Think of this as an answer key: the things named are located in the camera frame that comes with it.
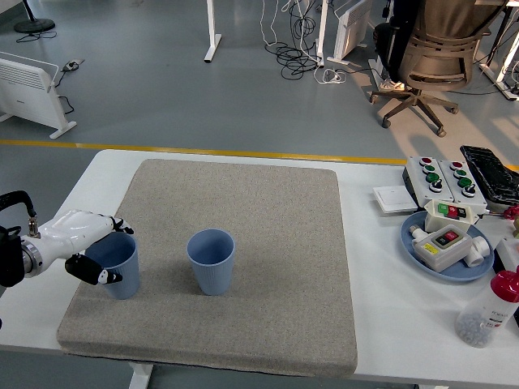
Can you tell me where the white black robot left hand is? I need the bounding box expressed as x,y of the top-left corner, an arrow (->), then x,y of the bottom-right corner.
38,209 -> 135,287

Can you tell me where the blue ribbed cup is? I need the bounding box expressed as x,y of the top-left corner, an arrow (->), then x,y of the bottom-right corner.
186,229 -> 237,297
84,231 -> 141,301

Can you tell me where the white panel heater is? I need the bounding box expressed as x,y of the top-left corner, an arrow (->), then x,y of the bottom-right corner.
0,51 -> 78,140
327,0 -> 373,66

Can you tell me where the white table leg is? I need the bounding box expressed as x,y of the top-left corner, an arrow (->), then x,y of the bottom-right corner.
128,361 -> 154,389

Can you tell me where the grey floor socket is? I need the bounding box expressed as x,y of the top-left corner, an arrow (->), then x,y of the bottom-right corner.
60,58 -> 86,74

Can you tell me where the grey-brown mat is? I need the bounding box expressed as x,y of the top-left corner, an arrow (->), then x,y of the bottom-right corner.
56,157 -> 358,378

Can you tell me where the black round stand base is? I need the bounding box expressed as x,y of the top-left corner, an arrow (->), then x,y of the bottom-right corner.
14,0 -> 57,34

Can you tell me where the white desk leg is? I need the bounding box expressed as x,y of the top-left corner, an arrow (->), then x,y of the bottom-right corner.
203,0 -> 223,64
314,0 -> 329,68
479,0 -> 519,101

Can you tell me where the blue plate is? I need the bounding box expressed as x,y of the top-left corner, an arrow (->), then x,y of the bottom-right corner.
400,210 -> 495,283

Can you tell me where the grey four-button control box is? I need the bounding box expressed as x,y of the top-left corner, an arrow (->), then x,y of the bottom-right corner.
438,159 -> 489,215
406,156 -> 456,210

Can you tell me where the person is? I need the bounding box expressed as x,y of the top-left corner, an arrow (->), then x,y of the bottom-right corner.
372,0 -> 422,92

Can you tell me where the beige office chair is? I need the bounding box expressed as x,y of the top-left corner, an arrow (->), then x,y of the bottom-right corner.
369,0 -> 508,138

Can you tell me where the white pipe fitting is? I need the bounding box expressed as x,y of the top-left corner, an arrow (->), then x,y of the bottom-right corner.
464,235 -> 492,268

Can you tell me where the clear bottle red lid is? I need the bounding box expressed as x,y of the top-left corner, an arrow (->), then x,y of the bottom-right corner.
454,269 -> 519,348

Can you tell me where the black plastic tray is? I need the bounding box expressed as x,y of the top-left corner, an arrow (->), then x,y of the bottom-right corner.
460,144 -> 519,206

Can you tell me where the black cable bundle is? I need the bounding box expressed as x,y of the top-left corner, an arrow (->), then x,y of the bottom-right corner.
265,0 -> 325,80

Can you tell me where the white wall switch plate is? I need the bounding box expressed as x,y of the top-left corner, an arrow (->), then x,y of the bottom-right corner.
372,185 -> 418,215

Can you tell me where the white green-red switch box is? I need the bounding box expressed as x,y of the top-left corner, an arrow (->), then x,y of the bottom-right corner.
424,199 -> 481,234

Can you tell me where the white red-black switch box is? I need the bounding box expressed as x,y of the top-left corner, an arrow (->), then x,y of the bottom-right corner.
410,224 -> 474,272

